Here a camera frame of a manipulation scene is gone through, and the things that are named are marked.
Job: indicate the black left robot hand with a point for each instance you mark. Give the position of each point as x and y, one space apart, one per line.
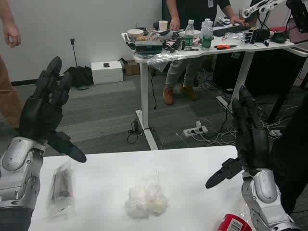
38 115

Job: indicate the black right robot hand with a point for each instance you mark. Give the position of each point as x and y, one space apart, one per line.
255 146

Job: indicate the clear bag of white items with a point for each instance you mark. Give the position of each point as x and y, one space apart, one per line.
144 199

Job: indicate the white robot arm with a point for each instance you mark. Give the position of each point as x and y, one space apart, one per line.
252 8

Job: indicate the white charger plug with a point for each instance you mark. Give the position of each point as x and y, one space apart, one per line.
275 133

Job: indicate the person in tan trousers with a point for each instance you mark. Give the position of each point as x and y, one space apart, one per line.
7 96

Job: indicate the black slanted desk leg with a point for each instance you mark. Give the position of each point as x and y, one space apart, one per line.
280 103

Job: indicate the black fabric bag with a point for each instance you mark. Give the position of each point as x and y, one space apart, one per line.
79 77

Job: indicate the white power strip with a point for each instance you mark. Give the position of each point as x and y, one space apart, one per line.
195 131

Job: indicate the black tripod pole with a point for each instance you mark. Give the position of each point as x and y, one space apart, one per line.
74 54

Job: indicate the clear bag with dark parts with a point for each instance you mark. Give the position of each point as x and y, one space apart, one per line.
60 187

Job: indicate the white cardboard box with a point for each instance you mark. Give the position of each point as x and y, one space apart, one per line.
107 73

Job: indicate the clear bottle with red label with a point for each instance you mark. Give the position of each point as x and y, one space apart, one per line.
231 225

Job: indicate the white standing desk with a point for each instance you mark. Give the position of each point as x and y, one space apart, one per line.
216 51

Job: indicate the brown cardboard box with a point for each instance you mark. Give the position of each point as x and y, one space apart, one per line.
132 68

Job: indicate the black robotic hand on desk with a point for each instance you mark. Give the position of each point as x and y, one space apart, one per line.
257 36

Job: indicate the clear water bottle green label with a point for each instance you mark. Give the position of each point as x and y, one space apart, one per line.
204 25
189 36
207 38

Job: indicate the black keyboard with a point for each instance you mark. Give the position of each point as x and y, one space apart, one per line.
231 30

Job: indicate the clear plastic bag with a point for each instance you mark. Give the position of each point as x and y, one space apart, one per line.
163 60

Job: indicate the white bowl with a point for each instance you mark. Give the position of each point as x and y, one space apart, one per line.
135 33

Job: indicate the black electronics box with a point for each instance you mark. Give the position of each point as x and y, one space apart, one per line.
148 46

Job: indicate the flat white box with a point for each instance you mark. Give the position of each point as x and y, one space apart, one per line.
192 33

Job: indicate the white headset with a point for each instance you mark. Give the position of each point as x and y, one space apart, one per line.
166 33

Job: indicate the person in grey trousers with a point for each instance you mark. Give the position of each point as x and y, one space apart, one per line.
192 9

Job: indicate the white paper cup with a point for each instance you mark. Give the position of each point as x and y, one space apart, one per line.
163 25

